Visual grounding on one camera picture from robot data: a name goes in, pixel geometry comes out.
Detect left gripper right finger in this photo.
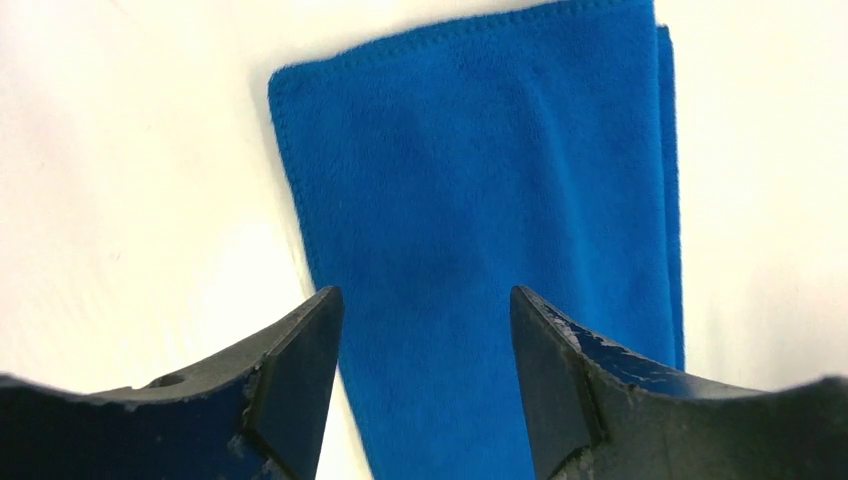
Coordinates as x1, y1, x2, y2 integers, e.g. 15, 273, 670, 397
510, 286, 847, 479

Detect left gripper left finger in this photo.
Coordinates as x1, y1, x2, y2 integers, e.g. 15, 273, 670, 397
1, 287, 344, 479

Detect blue towel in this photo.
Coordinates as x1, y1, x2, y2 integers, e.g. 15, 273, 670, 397
268, 1, 684, 479

